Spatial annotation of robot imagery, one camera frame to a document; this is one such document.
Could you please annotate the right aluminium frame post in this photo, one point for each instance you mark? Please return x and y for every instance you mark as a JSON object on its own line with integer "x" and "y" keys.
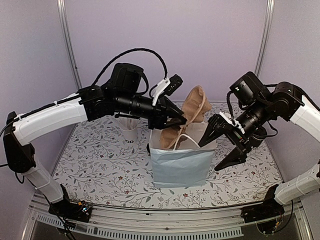
{"x": 265, "y": 36}

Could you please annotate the aluminium front rail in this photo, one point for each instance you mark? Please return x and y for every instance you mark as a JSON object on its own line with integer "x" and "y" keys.
{"x": 121, "y": 223}

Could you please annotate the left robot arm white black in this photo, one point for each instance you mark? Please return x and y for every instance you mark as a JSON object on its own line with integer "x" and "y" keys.
{"x": 117, "y": 97}

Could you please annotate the white cup holding straws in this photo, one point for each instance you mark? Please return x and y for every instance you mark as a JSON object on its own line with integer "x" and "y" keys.
{"x": 129, "y": 128}

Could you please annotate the left aluminium frame post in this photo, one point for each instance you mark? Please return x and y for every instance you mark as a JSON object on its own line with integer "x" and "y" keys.
{"x": 68, "y": 42}

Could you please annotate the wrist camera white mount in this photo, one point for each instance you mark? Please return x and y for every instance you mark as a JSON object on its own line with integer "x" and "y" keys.
{"x": 226, "y": 118}
{"x": 166, "y": 86}

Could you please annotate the brown cardboard cup carrier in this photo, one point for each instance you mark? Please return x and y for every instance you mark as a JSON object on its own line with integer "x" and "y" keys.
{"x": 194, "y": 108}

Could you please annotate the black paper coffee cup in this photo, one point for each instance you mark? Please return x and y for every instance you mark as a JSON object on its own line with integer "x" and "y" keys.
{"x": 257, "y": 137}

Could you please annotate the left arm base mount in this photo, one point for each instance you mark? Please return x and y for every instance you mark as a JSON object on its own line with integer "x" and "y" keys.
{"x": 80, "y": 211}

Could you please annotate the floral patterned table mat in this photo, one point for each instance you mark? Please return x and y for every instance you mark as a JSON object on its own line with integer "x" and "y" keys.
{"x": 98, "y": 166}

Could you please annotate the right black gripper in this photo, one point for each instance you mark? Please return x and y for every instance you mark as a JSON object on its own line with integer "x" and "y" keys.
{"x": 235, "y": 136}

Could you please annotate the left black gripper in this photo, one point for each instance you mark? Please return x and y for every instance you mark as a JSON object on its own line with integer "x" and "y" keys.
{"x": 158, "y": 120}

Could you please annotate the light blue paper bag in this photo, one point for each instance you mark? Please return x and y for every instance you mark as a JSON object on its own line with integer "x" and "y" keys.
{"x": 186, "y": 165}

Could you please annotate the aluminium frame post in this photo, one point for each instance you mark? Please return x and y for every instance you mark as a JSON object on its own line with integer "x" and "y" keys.
{"x": 265, "y": 36}
{"x": 68, "y": 42}

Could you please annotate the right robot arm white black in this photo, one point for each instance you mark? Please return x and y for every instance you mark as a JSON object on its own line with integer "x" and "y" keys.
{"x": 260, "y": 104}

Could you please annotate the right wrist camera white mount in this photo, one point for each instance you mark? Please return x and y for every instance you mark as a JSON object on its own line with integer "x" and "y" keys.
{"x": 226, "y": 118}

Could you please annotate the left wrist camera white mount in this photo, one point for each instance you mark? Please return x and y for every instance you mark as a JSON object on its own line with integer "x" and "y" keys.
{"x": 166, "y": 86}

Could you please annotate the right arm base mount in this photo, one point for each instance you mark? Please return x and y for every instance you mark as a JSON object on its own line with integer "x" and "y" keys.
{"x": 267, "y": 209}

